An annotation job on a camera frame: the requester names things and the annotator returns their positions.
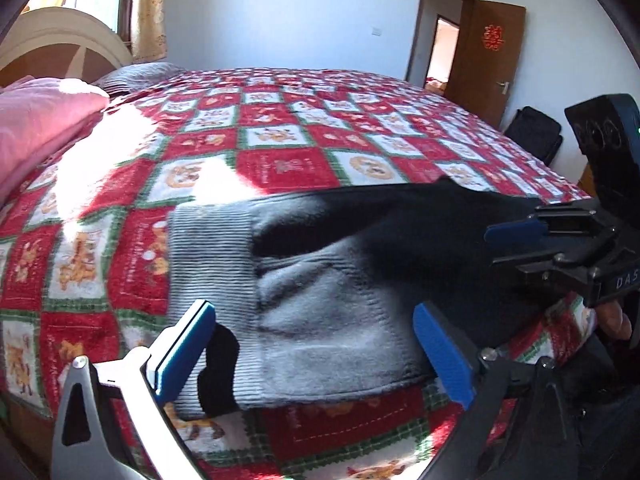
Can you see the black folding chair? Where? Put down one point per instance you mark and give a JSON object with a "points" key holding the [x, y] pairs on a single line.
{"points": [[532, 132]]}

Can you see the brown door frame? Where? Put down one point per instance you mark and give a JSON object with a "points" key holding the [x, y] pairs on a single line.
{"points": [[420, 25]]}

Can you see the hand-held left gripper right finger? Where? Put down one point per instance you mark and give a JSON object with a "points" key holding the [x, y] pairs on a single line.
{"points": [[446, 357]]}

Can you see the red paper door decoration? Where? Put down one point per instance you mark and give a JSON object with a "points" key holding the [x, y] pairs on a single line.
{"points": [[492, 37]]}

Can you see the black knit pants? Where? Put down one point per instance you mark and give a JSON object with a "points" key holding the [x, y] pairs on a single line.
{"points": [[320, 310]]}

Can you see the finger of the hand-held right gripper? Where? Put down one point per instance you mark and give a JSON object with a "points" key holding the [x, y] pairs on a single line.
{"points": [[515, 232], [555, 262]]}

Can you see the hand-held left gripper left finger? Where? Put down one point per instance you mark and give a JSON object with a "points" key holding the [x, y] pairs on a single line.
{"points": [[184, 347]]}

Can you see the narrow yellow curtain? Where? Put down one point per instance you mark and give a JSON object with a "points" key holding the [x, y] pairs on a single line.
{"points": [[150, 10]]}

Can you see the person's right hand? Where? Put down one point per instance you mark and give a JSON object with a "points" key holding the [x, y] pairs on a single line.
{"points": [[614, 320]]}

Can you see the wooden cabinet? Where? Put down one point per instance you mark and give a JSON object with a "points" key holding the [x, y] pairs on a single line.
{"points": [[589, 182]]}

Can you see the red printed bed blanket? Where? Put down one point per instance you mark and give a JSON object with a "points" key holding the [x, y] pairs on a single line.
{"points": [[280, 160]]}

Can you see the brown wooden door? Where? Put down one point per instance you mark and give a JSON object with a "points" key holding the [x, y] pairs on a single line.
{"points": [[480, 75]]}

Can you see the folded pink blanket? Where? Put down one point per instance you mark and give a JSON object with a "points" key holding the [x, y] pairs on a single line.
{"points": [[35, 120]]}

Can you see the cream and wood headboard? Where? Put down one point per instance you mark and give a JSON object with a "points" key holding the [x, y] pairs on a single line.
{"points": [[60, 27]]}

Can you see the striped pillow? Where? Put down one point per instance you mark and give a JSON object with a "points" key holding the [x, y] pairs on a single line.
{"points": [[135, 77]]}

